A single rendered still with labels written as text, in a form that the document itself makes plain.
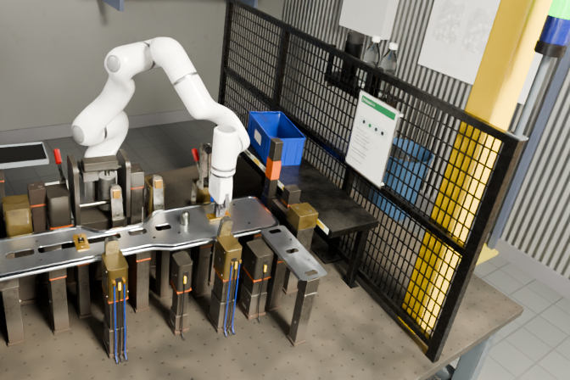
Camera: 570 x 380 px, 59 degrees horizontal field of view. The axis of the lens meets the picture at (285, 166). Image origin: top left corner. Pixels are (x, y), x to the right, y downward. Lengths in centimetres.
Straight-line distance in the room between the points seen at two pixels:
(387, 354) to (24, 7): 357
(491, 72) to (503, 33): 11
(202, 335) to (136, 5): 335
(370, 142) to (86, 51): 315
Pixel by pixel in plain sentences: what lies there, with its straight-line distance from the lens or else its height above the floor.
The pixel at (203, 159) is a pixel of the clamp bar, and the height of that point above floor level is 116.
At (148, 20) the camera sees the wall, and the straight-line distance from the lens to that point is 471.
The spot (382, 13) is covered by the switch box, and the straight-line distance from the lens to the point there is 427.
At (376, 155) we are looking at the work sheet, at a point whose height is 126.
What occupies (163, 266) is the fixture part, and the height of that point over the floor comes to 84.
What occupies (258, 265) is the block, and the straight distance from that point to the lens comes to 172.
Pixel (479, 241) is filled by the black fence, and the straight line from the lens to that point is 163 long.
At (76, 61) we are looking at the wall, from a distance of 459.
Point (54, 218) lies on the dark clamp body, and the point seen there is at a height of 100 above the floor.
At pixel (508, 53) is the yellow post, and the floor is 174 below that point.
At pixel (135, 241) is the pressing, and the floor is 100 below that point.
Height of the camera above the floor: 201
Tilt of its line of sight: 27 degrees down
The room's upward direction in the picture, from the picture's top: 9 degrees clockwise
